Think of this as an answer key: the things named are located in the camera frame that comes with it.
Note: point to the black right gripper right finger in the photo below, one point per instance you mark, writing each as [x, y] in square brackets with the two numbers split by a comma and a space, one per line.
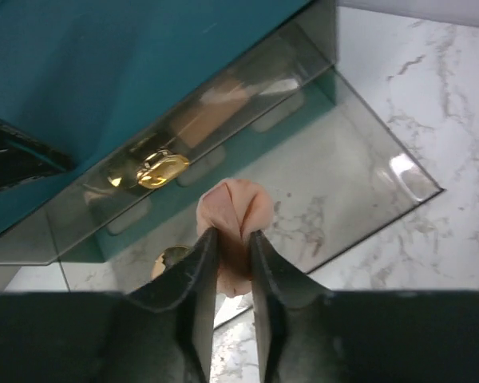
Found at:
[308, 333]

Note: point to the teal drawer organizer box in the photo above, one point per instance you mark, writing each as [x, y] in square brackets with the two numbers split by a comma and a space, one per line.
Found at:
[123, 72]

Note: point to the foundation bottle grey cap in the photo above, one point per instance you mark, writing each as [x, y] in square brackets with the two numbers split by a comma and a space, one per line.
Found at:
[212, 109]

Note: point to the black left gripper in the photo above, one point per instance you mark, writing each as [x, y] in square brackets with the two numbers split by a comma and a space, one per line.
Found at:
[24, 159]

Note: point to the gold round jar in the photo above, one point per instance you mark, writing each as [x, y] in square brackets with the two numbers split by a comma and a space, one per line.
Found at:
[168, 258]

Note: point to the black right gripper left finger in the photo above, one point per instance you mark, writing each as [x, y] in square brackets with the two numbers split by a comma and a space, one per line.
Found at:
[161, 332]

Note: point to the peach makeup sponge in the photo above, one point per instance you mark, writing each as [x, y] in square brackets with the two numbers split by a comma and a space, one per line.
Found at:
[236, 208]

